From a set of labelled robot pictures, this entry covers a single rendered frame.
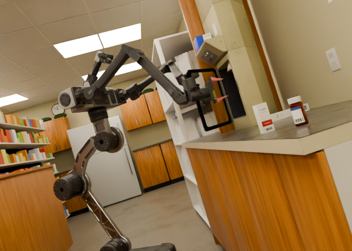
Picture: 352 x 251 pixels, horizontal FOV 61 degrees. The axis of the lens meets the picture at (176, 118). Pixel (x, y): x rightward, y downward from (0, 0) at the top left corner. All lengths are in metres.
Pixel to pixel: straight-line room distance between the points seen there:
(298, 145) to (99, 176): 6.08
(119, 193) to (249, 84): 5.19
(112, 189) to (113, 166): 0.50
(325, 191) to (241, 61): 1.20
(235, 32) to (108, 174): 5.20
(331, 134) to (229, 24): 1.25
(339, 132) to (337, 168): 0.08
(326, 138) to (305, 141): 0.05
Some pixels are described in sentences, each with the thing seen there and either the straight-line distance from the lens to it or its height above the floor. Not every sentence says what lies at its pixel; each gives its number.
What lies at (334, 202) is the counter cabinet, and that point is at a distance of 0.76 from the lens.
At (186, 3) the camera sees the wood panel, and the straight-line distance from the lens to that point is 2.29.
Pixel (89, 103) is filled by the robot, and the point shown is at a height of 1.40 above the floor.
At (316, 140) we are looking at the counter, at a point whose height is 0.92.
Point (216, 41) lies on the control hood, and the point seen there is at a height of 1.48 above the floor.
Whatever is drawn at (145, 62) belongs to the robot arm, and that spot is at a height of 1.47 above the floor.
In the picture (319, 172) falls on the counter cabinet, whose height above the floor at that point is 0.85.
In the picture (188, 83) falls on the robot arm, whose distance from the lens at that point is 1.60.
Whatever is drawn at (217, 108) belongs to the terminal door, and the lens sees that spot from 1.97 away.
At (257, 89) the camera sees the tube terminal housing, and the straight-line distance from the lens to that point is 1.82.
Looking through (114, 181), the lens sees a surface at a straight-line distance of 6.62.
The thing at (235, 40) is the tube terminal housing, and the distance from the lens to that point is 1.85.
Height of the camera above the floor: 1.03
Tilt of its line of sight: 3 degrees up
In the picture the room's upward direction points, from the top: 17 degrees counter-clockwise
